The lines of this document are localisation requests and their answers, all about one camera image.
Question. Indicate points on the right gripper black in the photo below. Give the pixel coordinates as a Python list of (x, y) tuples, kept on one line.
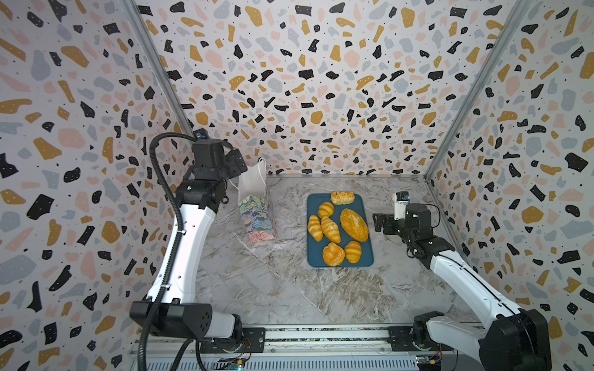
[(379, 222)]

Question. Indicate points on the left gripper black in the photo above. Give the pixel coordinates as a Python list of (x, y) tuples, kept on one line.
[(235, 169)]

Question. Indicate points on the large seeded oval bread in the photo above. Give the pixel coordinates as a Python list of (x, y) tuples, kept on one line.
[(354, 225)]

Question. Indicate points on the floral paper bag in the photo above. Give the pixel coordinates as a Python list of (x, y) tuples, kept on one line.
[(254, 203)]

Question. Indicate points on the rectangular pastry bread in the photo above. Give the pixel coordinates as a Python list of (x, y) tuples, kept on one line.
[(342, 198)]

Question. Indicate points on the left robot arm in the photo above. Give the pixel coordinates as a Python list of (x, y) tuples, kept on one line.
[(170, 308)]

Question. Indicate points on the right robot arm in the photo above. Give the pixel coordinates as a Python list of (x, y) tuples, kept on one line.
[(510, 338)]

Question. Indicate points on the striped bun bottom right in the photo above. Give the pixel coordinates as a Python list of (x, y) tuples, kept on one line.
[(353, 252)]

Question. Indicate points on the teal tray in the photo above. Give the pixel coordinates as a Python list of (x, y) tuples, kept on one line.
[(315, 249)]

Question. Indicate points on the croissant centre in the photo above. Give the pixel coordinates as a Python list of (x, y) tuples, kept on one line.
[(330, 230)]

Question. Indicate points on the small striped bun top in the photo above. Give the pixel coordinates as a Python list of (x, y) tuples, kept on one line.
[(326, 209)]

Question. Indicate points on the round knotted bun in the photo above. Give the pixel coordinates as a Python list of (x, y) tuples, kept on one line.
[(333, 255)]

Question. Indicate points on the striped bun left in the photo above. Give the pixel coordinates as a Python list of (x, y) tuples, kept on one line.
[(314, 228)]

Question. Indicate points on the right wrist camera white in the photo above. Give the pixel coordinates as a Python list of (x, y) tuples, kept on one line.
[(400, 200)]

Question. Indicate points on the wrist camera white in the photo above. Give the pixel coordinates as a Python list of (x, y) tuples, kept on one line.
[(400, 200), (200, 134)]

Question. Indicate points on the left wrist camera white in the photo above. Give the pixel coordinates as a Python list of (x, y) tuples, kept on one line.
[(200, 134)]

